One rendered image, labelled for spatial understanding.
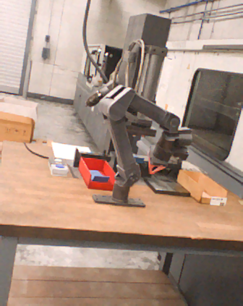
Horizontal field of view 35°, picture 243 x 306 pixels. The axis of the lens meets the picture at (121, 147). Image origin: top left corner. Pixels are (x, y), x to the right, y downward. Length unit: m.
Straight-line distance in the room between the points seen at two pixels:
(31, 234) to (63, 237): 0.10
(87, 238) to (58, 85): 9.87
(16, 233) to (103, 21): 10.11
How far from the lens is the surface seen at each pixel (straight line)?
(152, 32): 1.86
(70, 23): 10.98
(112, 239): 1.24
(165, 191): 1.68
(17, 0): 10.94
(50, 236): 1.20
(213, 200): 1.72
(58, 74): 10.96
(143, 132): 1.80
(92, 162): 1.77
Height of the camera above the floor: 1.41
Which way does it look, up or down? 12 degrees down
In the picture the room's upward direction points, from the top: 12 degrees clockwise
